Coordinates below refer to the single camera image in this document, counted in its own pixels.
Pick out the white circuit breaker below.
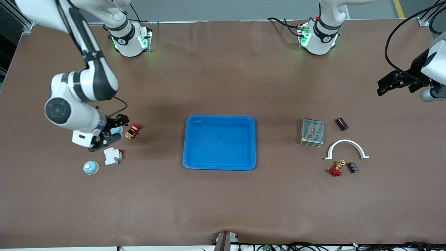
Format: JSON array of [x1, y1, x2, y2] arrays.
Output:
[[103, 147, 124, 166]]

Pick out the white arched pipe clamp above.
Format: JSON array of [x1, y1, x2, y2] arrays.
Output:
[[324, 139, 370, 161]]

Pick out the metal mesh power supply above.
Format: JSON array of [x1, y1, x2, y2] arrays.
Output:
[[300, 117, 325, 147]]

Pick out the brass valve red handwheel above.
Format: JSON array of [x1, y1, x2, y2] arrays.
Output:
[[329, 160, 346, 177]]

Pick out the blue plastic tray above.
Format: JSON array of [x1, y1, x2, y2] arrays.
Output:
[[183, 115, 256, 171]]

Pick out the brown table mat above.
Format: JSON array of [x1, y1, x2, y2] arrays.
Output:
[[0, 19, 446, 249]]

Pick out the orange red selector switch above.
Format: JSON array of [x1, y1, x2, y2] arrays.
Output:
[[124, 123, 141, 140]]

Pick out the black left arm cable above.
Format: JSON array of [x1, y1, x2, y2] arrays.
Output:
[[384, 0, 446, 76]]

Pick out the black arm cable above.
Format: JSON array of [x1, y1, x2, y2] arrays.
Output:
[[56, 0, 128, 119], [384, 0, 446, 76]]

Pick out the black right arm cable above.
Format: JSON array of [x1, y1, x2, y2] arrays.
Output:
[[56, 0, 128, 119]]

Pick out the black right base cables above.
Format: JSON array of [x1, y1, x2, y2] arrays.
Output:
[[128, 3, 154, 25]]

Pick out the black base cables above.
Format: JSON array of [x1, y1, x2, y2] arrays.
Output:
[[267, 17, 308, 37], [128, 3, 154, 25]]

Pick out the black left base cables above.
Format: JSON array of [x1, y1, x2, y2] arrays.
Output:
[[267, 17, 308, 37]]

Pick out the black table edge cable bundle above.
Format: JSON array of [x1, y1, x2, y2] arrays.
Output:
[[240, 242, 433, 251]]

